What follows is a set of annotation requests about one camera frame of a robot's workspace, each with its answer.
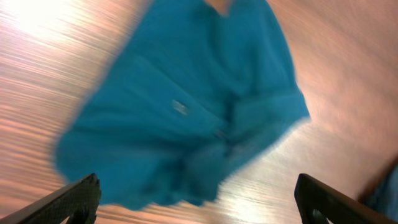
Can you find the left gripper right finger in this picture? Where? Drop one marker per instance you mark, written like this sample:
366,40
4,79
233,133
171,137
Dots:
318,203

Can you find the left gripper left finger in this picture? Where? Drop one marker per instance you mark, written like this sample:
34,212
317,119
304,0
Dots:
74,203

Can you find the teal blue polo shirt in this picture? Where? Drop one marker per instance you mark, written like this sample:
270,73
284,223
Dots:
191,98

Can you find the dark navy shirt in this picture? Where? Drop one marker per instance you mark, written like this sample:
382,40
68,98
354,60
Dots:
383,198

